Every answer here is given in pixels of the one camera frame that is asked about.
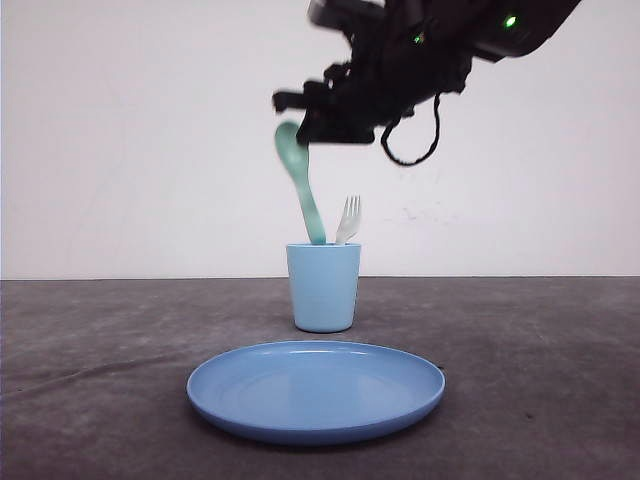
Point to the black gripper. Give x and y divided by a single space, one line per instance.
397 62

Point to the mint green plastic spoon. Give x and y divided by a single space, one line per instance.
295 159

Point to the white plastic fork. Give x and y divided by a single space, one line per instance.
350 220

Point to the light blue plastic cup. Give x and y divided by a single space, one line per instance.
323 282

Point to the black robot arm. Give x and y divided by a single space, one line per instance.
493 30

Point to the blue plastic plate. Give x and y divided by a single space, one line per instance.
314 392

